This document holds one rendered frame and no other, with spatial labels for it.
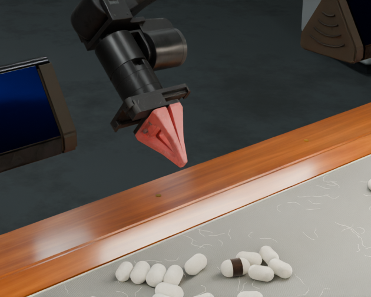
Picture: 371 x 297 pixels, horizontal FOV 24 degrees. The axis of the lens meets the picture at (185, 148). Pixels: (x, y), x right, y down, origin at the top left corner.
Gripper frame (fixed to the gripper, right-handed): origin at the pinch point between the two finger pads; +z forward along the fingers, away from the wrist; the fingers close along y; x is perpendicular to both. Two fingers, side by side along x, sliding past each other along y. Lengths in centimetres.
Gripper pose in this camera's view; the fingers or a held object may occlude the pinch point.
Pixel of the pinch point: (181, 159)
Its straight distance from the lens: 112.6
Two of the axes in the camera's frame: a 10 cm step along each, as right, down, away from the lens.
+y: 7.7, -2.4, 5.9
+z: 4.8, 8.2, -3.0
